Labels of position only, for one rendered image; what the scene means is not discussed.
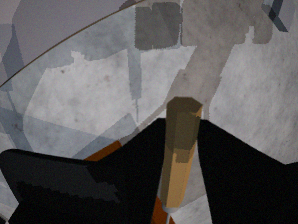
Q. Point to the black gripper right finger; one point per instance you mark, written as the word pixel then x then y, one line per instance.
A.
pixel 243 185

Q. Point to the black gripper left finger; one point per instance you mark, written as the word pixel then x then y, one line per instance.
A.
pixel 121 188

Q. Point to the grey panel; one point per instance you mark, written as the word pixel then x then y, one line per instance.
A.
pixel 31 28

